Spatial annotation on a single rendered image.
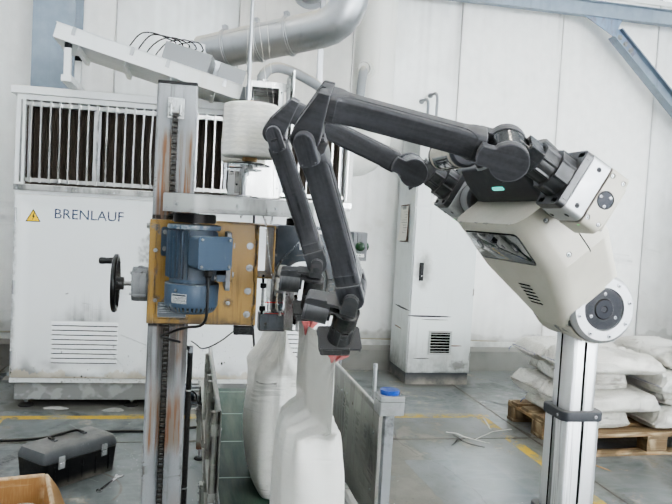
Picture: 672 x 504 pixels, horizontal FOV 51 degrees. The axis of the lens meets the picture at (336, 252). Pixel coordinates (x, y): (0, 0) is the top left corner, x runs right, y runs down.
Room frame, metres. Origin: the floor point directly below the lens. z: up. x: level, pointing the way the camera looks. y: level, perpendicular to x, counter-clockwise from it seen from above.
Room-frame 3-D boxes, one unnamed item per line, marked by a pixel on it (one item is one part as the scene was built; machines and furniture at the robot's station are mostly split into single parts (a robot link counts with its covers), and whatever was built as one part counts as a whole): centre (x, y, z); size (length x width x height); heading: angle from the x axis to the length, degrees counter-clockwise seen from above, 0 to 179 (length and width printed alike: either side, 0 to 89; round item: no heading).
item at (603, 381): (4.68, -1.63, 0.44); 0.66 x 0.42 x 0.14; 6
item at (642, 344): (4.84, -2.28, 0.56); 0.67 x 0.43 x 0.15; 12
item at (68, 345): (5.34, 1.11, 1.05); 2.28 x 1.16 x 2.09; 102
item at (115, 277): (2.19, 0.68, 1.13); 0.18 x 0.11 x 0.18; 12
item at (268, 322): (2.21, 0.19, 1.04); 0.08 x 0.06 x 0.05; 102
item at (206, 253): (1.94, 0.34, 1.25); 0.10 x 0.08 x 0.12; 127
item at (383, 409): (2.17, -0.19, 0.81); 0.08 x 0.08 x 0.06; 12
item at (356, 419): (2.86, -0.08, 0.54); 1.05 x 0.02 x 0.41; 12
